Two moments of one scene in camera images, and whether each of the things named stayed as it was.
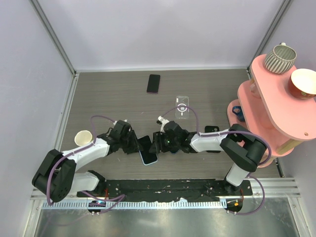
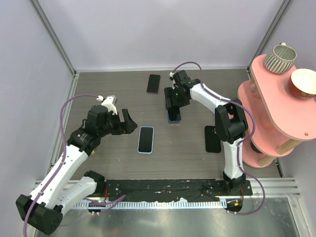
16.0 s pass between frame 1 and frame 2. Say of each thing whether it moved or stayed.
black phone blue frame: moved
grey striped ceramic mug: stayed
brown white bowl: stayed
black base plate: stayed
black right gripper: moved
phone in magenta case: stayed
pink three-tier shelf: stayed
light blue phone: moved
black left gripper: moved
